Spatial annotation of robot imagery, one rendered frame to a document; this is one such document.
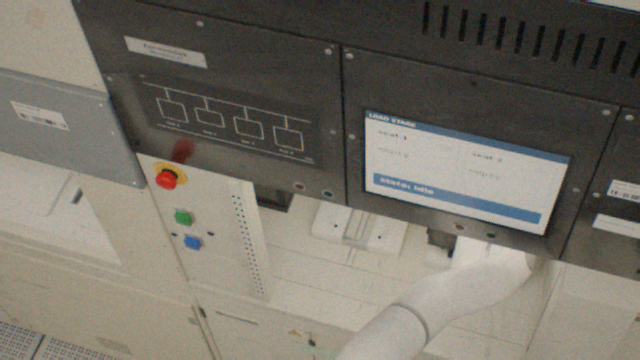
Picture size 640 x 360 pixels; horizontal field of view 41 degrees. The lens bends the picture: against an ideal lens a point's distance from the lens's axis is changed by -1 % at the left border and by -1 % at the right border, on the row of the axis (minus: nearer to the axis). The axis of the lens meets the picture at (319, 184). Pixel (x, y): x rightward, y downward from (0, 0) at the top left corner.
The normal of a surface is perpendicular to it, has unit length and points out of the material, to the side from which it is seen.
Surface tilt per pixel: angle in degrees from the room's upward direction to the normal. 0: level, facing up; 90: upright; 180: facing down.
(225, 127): 90
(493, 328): 0
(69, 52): 90
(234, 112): 90
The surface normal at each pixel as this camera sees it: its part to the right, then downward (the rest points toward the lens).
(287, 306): -0.05, -0.54
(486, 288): 0.17, 0.14
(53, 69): -0.31, 0.81
